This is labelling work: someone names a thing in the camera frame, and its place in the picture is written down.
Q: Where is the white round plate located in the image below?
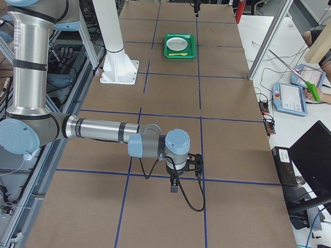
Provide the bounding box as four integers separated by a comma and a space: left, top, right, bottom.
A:
166, 37, 188, 52

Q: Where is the wooden beam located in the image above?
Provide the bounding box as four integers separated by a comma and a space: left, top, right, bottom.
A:
305, 17, 330, 64

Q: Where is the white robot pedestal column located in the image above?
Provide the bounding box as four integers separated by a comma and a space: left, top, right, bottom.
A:
93, 0, 139, 85

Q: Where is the yellow plastic spoon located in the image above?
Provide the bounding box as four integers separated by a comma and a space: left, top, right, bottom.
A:
168, 53, 188, 56

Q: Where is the orange black connector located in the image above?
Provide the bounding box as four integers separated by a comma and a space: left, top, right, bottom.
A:
258, 101, 269, 114
263, 119, 276, 136

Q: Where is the blue network cable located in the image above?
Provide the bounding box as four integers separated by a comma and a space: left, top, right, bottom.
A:
304, 208, 326, 248

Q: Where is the orange black connector lower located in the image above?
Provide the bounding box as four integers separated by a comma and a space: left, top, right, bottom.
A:
263, 119, 276, 136

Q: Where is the aluminium frame post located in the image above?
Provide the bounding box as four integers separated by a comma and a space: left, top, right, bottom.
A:
248, 0, 293, 80

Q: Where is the red cylinder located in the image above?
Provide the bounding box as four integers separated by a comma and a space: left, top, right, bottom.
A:
235, 0, 246, 24

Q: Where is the orange black connector upper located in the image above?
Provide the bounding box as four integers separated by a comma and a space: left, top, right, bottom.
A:
258, 101, 269, 114

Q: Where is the seated person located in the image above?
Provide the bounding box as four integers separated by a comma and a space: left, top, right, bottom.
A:
301, 24, 331, 104

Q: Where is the near blue teach pendant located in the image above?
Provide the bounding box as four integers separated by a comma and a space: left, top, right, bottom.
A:
272, 82, 308, 116

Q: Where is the green handled reacher grabber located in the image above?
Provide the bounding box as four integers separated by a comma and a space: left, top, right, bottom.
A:
268, 49, 321, 101

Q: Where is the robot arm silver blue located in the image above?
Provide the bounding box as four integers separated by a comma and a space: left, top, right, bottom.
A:
1, 1, 190, 192

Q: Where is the aluminium side frame rail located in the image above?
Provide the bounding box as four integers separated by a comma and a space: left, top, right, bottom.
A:
0, 59, 99, 248

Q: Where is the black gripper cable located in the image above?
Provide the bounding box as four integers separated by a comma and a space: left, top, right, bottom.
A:
139, 156, 206, 212

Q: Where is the black mini computer box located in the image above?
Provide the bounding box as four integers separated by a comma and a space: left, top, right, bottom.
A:
272, 146, 297, 187

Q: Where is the blue teach pendant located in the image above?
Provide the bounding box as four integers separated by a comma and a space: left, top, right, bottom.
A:
272, 82, 308, 116
291, 64, 326, 88

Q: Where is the black monitor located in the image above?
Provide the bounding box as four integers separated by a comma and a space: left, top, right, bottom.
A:
288, 120, 330, 214

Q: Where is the far blue teach pendant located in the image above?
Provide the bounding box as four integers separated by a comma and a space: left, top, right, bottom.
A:
291, 64, 326, 88

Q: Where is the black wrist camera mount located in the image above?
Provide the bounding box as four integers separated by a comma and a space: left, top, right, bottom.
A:
186, 153, 204, 179

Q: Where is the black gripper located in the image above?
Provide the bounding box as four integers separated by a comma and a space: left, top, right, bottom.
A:
193, 0, 201, 17
166, 166, 187, 193

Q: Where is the green plastic tray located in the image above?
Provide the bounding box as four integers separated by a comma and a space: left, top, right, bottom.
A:
163, 34, 197, 59

